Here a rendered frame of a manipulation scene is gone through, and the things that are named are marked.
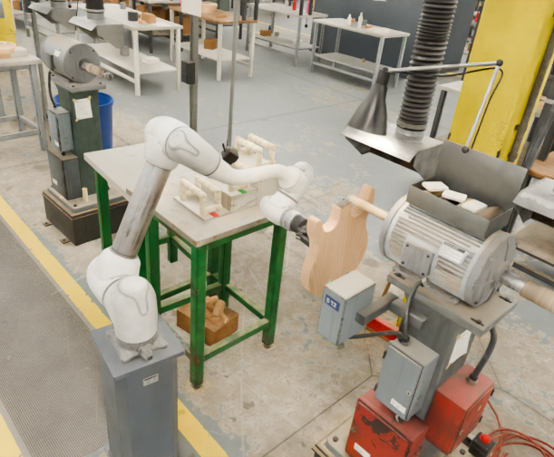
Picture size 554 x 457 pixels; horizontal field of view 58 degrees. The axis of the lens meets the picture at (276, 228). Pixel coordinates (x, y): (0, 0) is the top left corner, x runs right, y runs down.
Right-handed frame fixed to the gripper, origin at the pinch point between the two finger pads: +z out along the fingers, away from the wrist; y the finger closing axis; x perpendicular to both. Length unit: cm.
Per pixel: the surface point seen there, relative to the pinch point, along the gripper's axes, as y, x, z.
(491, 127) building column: -96, 26, 8
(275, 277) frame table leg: -14, -55, -48
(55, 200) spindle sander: 31, -80, -240
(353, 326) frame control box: 23.0, -5.4, 31.4
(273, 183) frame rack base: -21, -6, -59
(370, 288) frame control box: 16.2, 7.8, 31.2
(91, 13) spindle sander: -11, 49, -216
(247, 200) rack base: -5, -9, -59
